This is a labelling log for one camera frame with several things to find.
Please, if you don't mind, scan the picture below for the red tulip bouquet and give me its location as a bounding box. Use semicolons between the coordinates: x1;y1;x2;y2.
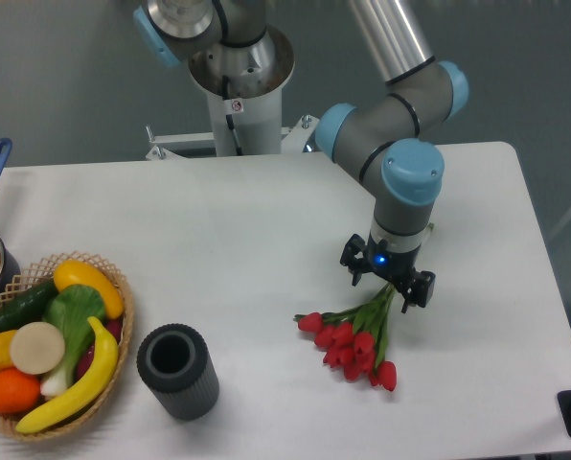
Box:
293;284;398;392

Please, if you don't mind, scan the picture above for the woven wicker basket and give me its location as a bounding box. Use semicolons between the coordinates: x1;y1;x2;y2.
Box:
0;251;134;442

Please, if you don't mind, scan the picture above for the beige round disc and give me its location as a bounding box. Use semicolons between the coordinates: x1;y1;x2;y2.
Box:
9;322;65;375

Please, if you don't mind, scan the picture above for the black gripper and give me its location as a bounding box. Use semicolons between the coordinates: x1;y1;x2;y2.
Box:
339;234;436;313

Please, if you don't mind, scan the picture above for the green bok choy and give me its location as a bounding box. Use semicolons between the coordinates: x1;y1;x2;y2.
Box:
40;284;105;400

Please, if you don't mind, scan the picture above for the yellow banana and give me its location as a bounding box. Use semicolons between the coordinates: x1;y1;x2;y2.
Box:
15;316;119;434

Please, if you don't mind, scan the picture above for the yellow squash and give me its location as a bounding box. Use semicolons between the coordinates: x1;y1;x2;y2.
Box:
53;260;125;320

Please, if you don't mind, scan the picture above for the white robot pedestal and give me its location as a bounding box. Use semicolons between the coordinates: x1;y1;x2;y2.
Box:
147;25;319;160

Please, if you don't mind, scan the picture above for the orange fruit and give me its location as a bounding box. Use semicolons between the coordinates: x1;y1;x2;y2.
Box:
0;368;40;415

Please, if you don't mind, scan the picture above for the green cucumber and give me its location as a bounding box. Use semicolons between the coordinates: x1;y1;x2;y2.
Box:
0;279;58;333

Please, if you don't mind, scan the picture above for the dark red vegetable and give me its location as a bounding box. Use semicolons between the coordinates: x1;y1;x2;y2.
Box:
75;317;124;380

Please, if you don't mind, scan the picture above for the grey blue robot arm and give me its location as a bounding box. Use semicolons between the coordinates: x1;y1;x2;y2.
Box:
133;1;468;307

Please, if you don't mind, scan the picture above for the dark grey ribbed vase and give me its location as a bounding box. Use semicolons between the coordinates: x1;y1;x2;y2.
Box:
136;323;219;421

